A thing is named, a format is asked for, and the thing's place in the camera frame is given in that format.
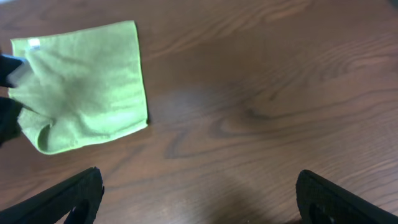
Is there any light green cloth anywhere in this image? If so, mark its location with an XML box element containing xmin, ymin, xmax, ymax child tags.
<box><xmin>9</xmin><ymin>21</ymin><xmax>148</xmax><ymax>155</ymax></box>

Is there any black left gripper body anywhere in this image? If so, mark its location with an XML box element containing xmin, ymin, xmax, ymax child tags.
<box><xmin>1</xmin><ymin>97</ymin><xmax>22</xmax><ymax>144</ymax></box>

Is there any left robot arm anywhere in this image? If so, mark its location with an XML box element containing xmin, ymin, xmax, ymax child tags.
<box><xmin>1</xmin><ymin>54</ymin><xmax>29</xmax><ymax>145</ymax></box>

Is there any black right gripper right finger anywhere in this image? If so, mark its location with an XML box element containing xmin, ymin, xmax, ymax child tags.
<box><xmin>295</xmin><ymin>170</ymin><xmax>397</xmax><ymax>224</ymax></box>

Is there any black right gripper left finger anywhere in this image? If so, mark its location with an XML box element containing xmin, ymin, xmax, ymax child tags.
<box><xmin>1</xmin><ymin>167</ymin><xmax>104</xmax><ymax>224</ymax></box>

